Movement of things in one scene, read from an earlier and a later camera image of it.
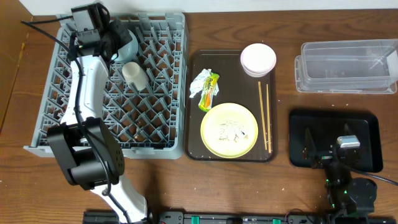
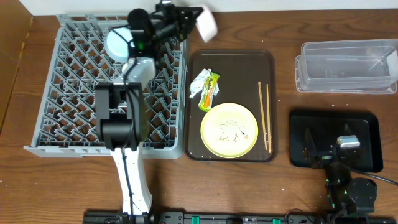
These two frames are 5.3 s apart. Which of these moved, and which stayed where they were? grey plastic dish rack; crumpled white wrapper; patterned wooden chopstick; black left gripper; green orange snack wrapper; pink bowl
Moved: black left gripper; pink bowl
Stayed: crumpled white wrapper; green orange snack wrapper; grey plastic dish rack; patterned wooden chopstick
